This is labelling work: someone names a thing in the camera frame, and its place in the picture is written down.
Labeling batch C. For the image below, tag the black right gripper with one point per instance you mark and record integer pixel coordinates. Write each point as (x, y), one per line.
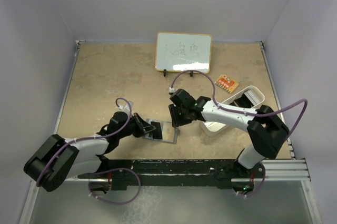
(177, 122)

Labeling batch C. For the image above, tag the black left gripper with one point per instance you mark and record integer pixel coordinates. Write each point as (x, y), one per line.
(142, 127)

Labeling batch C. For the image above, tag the grey card holder wallet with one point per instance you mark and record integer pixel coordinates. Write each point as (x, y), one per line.
(169, 133)

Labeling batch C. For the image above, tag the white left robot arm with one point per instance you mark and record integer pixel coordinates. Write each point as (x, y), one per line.
(60, 158)

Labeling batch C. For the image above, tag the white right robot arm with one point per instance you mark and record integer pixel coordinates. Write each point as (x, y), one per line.
(265, 128)

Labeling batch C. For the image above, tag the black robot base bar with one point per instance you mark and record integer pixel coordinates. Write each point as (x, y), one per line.
(219, 173)

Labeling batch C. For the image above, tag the white box with cards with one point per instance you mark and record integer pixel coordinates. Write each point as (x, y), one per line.
(249, 97)

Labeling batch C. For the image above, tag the small whiteboard with writing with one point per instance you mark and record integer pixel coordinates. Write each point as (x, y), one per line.
(177, 52)

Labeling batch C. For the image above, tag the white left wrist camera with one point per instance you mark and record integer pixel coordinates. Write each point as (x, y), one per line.
(127, 108)

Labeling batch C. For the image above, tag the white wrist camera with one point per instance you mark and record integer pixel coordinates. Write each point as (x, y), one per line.
(127, 108)
(171, 90)

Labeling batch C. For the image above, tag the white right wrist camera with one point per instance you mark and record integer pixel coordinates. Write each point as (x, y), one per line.
(171, 90)

